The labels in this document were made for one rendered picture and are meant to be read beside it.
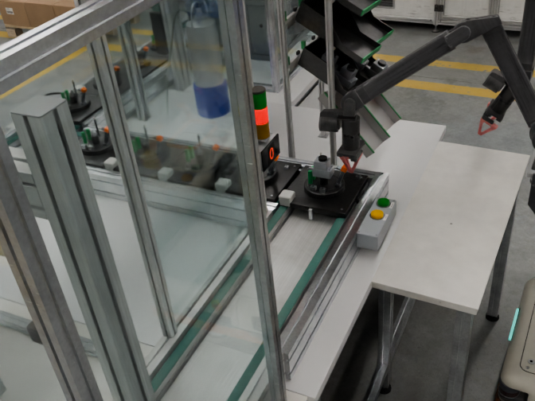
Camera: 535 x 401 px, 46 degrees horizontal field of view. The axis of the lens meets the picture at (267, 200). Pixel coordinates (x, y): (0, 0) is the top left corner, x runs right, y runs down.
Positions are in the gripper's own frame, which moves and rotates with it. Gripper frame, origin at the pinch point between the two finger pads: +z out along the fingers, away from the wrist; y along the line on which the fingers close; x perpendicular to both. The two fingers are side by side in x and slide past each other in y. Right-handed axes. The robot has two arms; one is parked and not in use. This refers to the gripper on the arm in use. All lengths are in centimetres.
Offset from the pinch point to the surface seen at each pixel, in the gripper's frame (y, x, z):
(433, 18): -406, -57, 91
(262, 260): 84, 10, -31
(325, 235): 18.0, -2.8, 14.9
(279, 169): -6.9, -29.6, 9.5
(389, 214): 5.8, 15.0, 10.6
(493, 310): -56, 49, 100
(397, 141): -57, 1, 20
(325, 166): 1.7, -8.4, -0.9
